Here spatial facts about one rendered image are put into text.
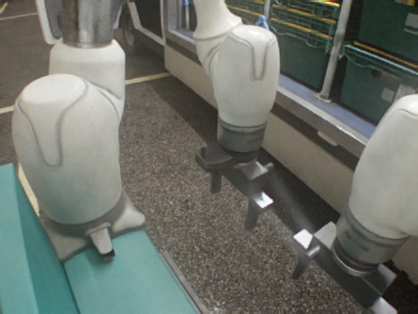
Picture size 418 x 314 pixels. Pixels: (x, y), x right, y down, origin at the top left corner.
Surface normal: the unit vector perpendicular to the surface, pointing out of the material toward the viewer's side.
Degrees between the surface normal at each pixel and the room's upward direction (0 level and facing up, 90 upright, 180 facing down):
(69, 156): 80
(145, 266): 0
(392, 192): 89
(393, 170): 86
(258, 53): 73
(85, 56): 52
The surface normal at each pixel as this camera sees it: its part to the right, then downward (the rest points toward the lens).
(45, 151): 0.11, 0.38
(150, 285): 0.04, -0.79
